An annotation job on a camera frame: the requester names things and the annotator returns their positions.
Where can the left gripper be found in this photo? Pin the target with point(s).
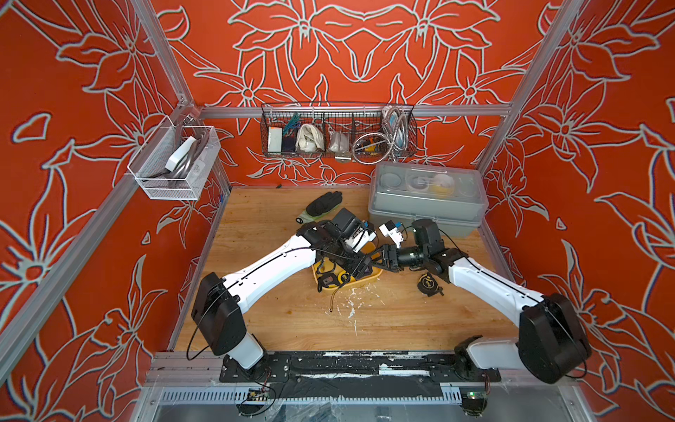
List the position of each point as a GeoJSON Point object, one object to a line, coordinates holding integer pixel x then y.
{"type": "Point", "coordinates": [359, 267]}

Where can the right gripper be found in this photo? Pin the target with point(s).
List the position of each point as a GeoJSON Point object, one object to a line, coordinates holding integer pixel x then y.
{"type": "Point", "coordinates": [388, 263]}

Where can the yellow plastic storage box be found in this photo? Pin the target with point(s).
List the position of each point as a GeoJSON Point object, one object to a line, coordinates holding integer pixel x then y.
{"type": "Point", "coordinates": [325, 266]}

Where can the round black tape measure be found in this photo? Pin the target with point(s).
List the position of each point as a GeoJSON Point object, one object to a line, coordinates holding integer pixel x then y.
{"type": "Point", "coordinates": [428, 285]}

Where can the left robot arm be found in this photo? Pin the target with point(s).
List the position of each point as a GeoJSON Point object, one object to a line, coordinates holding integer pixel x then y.
{"type": "Point", "coordinates": [221, 302]}

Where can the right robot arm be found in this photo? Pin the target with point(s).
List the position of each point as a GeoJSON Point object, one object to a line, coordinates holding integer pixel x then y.
{"type": "Point", "coordinates": [551, 341]}

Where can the black yellow 3m tape measure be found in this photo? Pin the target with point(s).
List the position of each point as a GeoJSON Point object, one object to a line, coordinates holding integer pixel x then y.
{"type": "Point", "coordinates": [331, 281]}

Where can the white box in basket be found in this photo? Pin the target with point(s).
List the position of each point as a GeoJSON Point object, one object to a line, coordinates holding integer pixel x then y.
{"type": "Point", "coordinates": [274, 140]}

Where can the black green work glove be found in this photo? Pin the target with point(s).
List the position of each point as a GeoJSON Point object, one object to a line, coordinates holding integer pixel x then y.
{"type": "Point", "coordinates": [320, 207]}

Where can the grey plastic toolbox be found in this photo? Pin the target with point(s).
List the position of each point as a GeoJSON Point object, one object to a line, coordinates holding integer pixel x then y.
{"type": "Point", "coordinates": [454, 198]}

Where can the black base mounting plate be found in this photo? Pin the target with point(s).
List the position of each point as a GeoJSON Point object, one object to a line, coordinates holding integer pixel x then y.
{"type": "Point", "coordinates": [280, 367]}

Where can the white cloth in basket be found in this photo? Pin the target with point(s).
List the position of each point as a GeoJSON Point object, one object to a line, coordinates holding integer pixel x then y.
{"type": "Point", "coordinates": [309, 139]}

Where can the white adapter in side basket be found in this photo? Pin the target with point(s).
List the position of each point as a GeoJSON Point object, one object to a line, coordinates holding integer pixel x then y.
{"type": "Point", "coordinates": [179, 154]}

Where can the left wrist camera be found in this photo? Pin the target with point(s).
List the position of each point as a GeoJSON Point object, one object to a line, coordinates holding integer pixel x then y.
{"type": "Point", "coordinates": [361, 237]}

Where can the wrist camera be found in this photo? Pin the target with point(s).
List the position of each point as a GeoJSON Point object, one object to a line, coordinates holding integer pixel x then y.
{"type": "Point", "coordinates": [361, 237]}
{"type": "Point", "coordinates": [394, 232]}

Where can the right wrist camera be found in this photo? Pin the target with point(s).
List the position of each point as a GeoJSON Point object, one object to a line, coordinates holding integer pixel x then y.
{"type": "Point", "coordinates": [394, 232]}

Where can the black wire wall basket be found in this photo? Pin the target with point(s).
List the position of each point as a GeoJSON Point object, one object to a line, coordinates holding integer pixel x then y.
{"type": "Point", "coordinates": [364, 133]}

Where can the white wire side basket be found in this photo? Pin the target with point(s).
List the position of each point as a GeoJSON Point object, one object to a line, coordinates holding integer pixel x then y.
{"type": "Point", "coordinates": [186, 183]}

